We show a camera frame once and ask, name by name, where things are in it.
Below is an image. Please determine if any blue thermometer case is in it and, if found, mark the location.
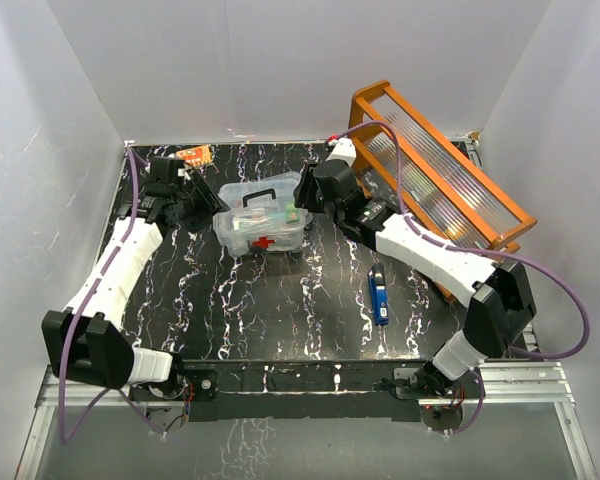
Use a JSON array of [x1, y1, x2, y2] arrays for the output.
[[368, 263, 389, 327]]

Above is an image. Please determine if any green small box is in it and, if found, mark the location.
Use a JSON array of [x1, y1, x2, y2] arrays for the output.
[[286, 210, 300, 223]]

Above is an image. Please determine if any orange pill blister pack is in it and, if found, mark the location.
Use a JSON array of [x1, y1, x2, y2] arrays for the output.
[[175, 145, 213, 168]]

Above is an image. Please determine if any clear first aid box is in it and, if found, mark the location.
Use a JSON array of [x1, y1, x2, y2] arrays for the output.
[[213, 210, 312, 259]]

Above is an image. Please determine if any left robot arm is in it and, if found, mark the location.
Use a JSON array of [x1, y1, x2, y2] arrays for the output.
[[41, 156, 229, 399]]

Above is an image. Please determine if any orange wooden shelf rack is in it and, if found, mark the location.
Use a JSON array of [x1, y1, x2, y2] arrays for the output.
[[347, 79, 538, 304]]

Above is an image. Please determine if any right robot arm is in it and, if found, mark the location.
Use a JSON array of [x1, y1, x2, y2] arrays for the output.
[[294, 160, 536, 397]]

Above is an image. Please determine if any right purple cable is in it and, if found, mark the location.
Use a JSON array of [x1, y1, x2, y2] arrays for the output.
[[329, 120, 592, 436]]

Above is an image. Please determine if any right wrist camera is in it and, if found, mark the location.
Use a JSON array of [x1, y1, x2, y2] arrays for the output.
[[326, 135, 357, 166]]

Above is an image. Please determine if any clear box lid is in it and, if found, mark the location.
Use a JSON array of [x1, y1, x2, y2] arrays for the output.
[[219, 171, 307, 229]]

